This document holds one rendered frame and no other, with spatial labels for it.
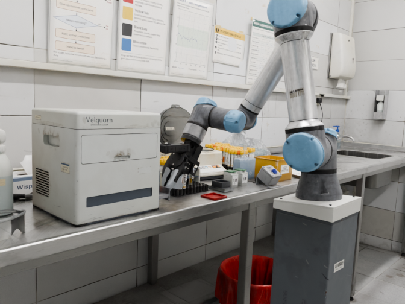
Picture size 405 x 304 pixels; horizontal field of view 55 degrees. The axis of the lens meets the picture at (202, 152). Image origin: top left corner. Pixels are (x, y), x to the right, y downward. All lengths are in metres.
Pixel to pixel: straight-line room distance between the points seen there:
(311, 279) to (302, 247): 0.10
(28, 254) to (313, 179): 0.85
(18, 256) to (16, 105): 0.80
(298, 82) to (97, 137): 0.59
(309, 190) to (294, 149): 0.20
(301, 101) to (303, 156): 0.16
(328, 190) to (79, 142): 0.77
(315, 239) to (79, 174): 0.74
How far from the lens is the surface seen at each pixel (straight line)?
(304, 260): 1.33
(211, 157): 1.77
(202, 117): 1.32
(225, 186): 1.51
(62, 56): 1.72
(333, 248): 1.30
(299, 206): 1.26
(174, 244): 2.24
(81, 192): 1.05
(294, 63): 1.19
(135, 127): 1.12
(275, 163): 1.75
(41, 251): 1.00
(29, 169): 1.52
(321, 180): 1.30
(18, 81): 1.65
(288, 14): 1.20
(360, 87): 3.82
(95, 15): 1.80
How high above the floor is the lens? 1.20
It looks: 7 degrees down
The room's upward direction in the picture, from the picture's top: 2 degrees clockwise
